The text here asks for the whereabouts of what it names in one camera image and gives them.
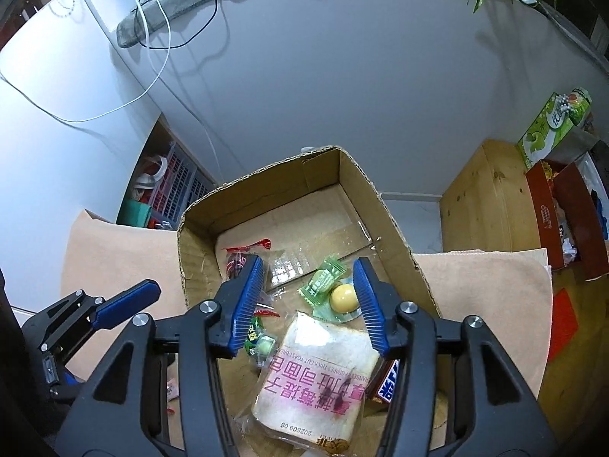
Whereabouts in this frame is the green plastic container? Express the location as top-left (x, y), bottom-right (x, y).
top-left (118, 200), bottom-right (153, 229)

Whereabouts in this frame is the green printed carton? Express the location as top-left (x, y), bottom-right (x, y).
top-left (518, 86), bottom-right (593, 169)

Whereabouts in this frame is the brown cardboard box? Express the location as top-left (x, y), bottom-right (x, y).
top-left (177, 145), bottom-right (445, 457)

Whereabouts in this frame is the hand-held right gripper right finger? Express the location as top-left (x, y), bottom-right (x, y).
top-left (352, 257), bottom-right (558, 457)

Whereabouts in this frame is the sliced bread packet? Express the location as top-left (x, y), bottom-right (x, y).
top-left (235, 310), bottom-right (381, 453)

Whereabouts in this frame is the lavender plastic basket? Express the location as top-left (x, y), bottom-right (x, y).
top-left (143, 140), bottom-right (212, 227)

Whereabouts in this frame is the brown chocolate bar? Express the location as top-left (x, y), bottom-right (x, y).
top-left (368, 357), bottom-right (400, 405)

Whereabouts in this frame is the red snack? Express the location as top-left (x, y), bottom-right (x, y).
top-left (221, 239), bottom-right (281, 320)

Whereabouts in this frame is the red paper sheet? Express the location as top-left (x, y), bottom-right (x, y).
top-left (547, 288), bottom-right (580, 363)

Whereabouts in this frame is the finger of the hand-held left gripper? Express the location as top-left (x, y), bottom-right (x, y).
top-left (37, 279), bottom-right (163, 353)

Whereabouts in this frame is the black cable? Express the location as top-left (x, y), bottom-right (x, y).
top-left (143, 0), bottom-right (248, 51)

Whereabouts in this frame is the grey cardboard box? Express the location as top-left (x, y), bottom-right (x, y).
top-left (547, 126), bottom-right (600, 167)

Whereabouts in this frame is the small green candy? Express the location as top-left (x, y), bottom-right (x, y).
top-left (244, 319), bottom-right (279, 367)

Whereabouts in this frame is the white cable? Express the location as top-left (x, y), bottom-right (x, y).
top-left (0, 0), bottom-right (172, 123)

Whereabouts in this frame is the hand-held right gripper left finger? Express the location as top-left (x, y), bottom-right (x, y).
top-left (57, 254), bottom-right (265, 457)

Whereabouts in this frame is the red cardboard box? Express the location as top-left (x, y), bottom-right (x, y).
top-left (526, 159), bottom-right (609, 281)

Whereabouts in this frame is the yellow round candy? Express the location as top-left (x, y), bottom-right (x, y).
top-left (314, 282), bottom-right (365, 327)

